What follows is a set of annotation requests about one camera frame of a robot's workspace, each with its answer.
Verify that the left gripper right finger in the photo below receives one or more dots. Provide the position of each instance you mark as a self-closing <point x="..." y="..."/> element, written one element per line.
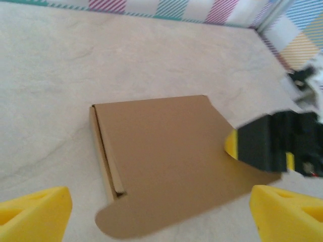
<point x="285" y="216"/>

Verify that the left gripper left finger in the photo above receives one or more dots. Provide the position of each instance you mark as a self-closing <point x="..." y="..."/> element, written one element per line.
<point x="32" y="216"/>

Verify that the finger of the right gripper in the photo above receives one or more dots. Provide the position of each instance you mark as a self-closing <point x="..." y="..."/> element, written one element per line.
<point x="257" y="143"/>
<point x="290" y="162"/>

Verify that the brown cardboard box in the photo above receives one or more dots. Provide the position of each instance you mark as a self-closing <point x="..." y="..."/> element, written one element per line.
<point x="164" y="156"/>

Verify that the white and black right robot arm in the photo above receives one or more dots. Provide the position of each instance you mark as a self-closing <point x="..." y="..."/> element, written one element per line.
<point x="310" y="93"/>

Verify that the aluminium corner post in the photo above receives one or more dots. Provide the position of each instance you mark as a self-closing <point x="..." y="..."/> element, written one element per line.
<point x="276" y="13"/>

